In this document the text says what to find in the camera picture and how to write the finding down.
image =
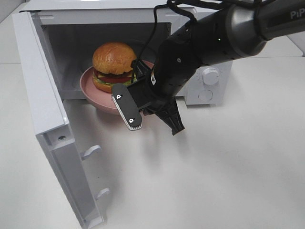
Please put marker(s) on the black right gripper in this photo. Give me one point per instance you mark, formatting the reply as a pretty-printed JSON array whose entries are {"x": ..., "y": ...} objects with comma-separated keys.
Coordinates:
[{"x": 177, "y": 61}]

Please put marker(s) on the pink speckled plate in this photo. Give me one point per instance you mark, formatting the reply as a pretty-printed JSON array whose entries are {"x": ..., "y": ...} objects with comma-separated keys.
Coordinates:
[{"x": 99, "y": 99}]

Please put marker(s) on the burger with cheese and lettuce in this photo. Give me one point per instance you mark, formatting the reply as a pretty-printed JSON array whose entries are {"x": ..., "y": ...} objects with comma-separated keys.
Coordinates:
[{"x": 112, "y": 63}]

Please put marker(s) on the white microwave door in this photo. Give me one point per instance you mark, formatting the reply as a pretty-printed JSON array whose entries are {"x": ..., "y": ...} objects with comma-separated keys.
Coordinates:
[{"x": 51, "y": 124}]

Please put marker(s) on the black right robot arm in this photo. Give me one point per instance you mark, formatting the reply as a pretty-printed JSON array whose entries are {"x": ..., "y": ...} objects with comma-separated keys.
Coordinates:
[{"x": 237, "y": 29}]

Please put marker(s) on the lower white microwave knob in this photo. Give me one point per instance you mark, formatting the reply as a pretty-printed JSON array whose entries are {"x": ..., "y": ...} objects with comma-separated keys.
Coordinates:
[{"x": 210, "y": 76}]

